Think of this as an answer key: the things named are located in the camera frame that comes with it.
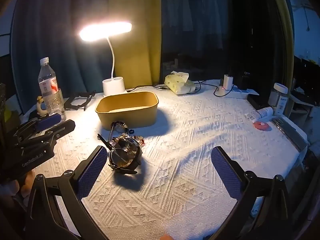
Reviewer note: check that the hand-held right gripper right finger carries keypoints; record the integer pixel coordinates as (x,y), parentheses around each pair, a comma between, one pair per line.
(226,172)

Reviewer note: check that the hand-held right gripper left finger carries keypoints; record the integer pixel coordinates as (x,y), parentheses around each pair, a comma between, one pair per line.
(92,172)

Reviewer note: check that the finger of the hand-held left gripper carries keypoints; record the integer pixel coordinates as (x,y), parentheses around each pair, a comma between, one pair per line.
(48,121)
(62,128)

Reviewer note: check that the black round wristwatch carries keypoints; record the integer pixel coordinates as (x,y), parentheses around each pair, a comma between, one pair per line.
(130,146)

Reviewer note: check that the silver wristwatch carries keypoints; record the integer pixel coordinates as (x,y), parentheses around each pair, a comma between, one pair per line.
(119,127)

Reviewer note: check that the yellow storage box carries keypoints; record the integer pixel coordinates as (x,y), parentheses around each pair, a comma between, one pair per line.
(125,118)

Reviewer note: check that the person's left hand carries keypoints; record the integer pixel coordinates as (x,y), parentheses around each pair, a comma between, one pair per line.
(25,183)

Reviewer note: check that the black folding stand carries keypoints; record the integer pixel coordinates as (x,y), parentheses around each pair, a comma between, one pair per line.
(71,105)

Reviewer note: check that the clear plastic water bottle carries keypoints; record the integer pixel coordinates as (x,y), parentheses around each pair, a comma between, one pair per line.
(47,80)

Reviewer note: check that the white textured tablecloth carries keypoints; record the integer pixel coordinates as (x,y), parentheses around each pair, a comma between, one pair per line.
(187,142)

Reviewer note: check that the red round tape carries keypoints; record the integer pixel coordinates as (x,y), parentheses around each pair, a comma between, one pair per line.
(262,126)

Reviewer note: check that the white desk lamp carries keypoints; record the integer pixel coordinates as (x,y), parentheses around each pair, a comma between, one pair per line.
(113,87)

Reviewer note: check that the white tube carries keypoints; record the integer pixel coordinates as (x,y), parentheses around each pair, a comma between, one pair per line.
(260,113)

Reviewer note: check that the phone in clear case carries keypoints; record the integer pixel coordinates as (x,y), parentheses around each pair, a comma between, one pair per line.
(290,133)

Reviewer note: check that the white charger on power strip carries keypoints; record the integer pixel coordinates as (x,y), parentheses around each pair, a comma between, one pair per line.
(237,94)

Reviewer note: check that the clear jar with white lid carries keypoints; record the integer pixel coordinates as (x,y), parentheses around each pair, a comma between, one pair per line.
(277,97)

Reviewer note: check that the teal curtain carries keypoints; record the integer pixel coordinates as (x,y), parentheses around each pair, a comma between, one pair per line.
(62,30)

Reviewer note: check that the black power adapter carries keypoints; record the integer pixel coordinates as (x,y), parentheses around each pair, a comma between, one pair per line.
(242,80)

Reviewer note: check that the yellow tissue pack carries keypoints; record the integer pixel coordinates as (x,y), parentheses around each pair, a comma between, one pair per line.
(178,83)

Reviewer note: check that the yellow curtain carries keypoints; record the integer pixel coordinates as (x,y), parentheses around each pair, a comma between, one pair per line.
(135,5)

